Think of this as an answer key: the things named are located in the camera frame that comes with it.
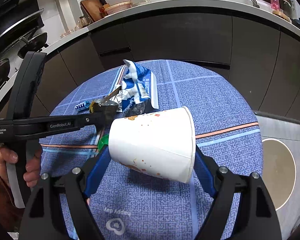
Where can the dark kitchen cabinets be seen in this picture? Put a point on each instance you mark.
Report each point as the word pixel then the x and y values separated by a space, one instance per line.
pixel 177 37

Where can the white paper cup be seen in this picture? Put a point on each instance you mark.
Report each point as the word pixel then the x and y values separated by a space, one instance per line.
pixel 152 145

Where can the person's left forearm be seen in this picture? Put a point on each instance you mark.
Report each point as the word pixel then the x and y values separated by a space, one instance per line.
pixel 0 192

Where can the small pink cup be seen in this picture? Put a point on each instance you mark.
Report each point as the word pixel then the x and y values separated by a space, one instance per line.
pixel 77 28
pixel 63 35
pixel 69 32

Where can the beige round bin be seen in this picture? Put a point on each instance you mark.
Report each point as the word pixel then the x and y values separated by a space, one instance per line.
pixel 277 175

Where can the pink woven basket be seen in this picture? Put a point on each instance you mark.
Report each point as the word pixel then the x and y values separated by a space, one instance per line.
pixel 117 8

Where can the black range hood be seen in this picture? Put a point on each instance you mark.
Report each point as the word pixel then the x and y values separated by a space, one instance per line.
pixel 15 27

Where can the dark lidded jar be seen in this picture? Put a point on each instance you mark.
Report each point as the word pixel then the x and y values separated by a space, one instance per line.
pixel 286 5

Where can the green plastic lid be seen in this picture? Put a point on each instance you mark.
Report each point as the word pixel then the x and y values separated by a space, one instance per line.
pixel 103 141

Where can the blue white snack bag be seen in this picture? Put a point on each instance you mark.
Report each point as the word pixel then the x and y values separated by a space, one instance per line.
pixel 140 85

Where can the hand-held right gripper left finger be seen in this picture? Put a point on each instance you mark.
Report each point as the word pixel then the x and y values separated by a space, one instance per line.
pixel 97 172

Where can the bamboo steamer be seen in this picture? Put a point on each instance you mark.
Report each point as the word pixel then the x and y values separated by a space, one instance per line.
pixel 281 15

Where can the small blue candy wrapper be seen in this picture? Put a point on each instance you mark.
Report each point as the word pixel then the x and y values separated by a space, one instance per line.
pixel 82 105

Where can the black wok with lid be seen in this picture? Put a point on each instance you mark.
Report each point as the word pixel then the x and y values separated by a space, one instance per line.
pixel 33 43

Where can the person's left hand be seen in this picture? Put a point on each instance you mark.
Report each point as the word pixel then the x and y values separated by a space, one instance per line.
pixel 33 165

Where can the white kitchen countertop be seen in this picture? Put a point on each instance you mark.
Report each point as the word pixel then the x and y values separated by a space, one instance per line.
pixel 190 5

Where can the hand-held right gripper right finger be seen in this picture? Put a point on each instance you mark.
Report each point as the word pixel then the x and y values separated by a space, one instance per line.
pixel 205 175

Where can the wooden knife block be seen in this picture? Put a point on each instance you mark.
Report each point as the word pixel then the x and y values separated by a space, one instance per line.
pixel 103 10

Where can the blue cooking pot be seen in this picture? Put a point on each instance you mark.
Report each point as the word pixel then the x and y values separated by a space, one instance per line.
pixel 298 23

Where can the glass jar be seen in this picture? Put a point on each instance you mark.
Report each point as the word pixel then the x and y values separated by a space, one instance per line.
pixel 83 22

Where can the dark foil snack wrapper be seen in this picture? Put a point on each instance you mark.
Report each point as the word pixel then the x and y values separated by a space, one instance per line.
pixel 102 107

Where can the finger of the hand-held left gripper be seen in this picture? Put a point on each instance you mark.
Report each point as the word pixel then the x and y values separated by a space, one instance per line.
pixel 102 122

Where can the wooden cutting board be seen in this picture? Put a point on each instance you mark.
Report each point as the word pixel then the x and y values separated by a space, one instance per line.
pixel 90 10

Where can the blue checked tablecloth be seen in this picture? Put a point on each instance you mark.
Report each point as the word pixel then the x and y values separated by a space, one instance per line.
pixel 165 205

